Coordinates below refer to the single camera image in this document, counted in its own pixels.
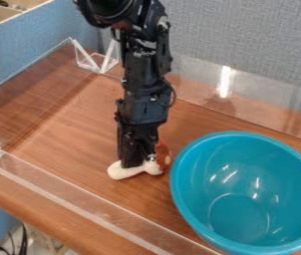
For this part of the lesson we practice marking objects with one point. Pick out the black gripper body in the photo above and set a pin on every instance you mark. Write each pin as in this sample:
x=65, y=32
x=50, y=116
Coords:
x=144, y=105

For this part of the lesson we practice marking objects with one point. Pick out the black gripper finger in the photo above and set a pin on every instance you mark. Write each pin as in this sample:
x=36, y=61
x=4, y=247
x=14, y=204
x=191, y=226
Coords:
x=124, y=145
x=145, y=142

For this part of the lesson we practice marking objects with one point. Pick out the white brown toy mushroom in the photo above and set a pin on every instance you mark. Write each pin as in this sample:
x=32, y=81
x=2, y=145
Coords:
x=153, y=166

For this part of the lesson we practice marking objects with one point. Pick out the blue plastic bowl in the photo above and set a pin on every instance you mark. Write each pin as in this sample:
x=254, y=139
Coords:
x=235, y=188

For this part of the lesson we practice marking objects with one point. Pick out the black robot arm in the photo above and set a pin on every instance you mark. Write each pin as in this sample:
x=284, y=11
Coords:
x=139, y=26

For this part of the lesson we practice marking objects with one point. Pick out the clear acrylic back barrier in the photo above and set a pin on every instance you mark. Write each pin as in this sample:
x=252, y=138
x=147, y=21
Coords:
x=258, y=100

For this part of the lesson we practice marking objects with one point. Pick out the clear acrylic barrier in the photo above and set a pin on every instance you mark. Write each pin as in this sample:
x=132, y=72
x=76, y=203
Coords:
x=84, y=220
x=258, y=100

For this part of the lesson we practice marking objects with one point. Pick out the clear acrylic front barrier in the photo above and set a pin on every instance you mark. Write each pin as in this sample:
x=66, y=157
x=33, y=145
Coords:
x=84, y=220

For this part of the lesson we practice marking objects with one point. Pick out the wooden shelf box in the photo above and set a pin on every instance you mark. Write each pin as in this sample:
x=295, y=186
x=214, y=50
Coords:
x=13, y=8

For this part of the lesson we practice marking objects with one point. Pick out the clear acrylic corner bracket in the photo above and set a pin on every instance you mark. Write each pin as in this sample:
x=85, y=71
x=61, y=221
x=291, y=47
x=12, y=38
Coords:
x=95, y=62

